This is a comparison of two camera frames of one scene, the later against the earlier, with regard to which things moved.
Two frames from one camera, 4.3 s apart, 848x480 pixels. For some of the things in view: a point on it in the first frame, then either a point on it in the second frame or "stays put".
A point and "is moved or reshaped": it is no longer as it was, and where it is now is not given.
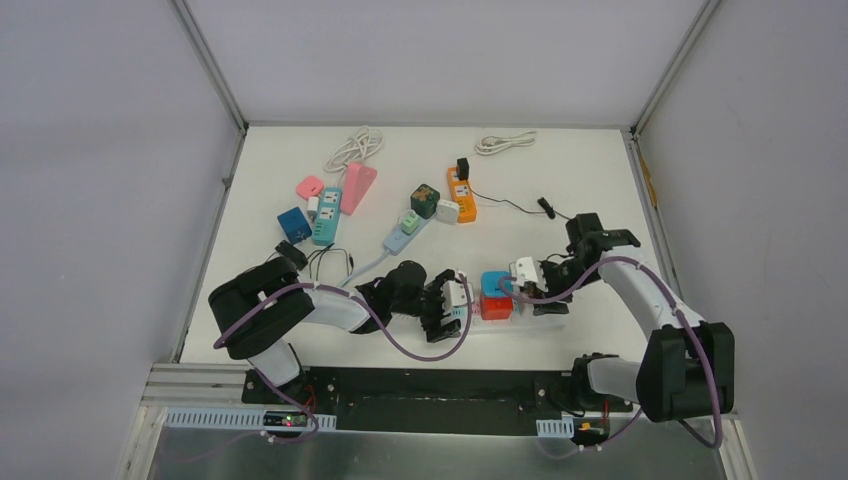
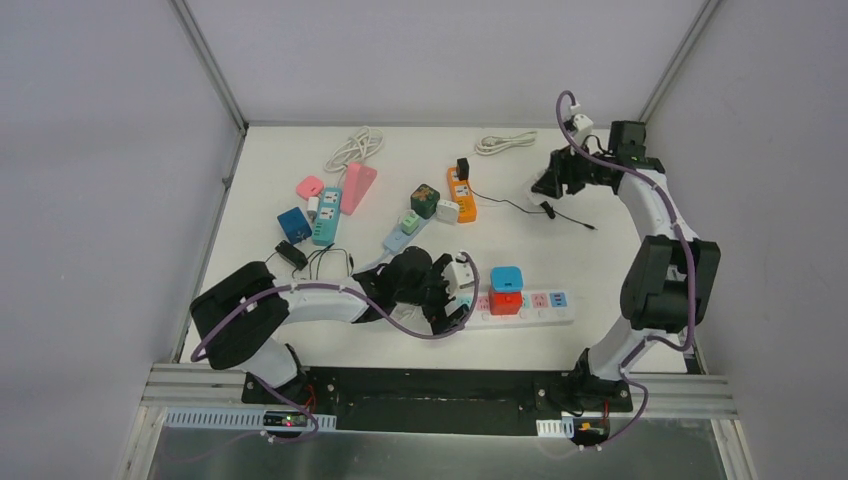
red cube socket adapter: x=496 y=307 is moved or reshaped
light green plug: x=410 y=224 stays put
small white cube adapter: x=447 y=211 stays put
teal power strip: x=327 y=218 stays put
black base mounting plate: x=436 y=401 stays put
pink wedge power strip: x=358 y=182 stays put
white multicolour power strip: x=523 y=320 is moved or reshaped
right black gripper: x=552 y=307 -> x=563 y=164
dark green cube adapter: x=424 y=200 stays put
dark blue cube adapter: x=295 y=225 stays put
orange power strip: x=462 y=196 stays put
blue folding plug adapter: x=497 y=283 is moved or reshaped
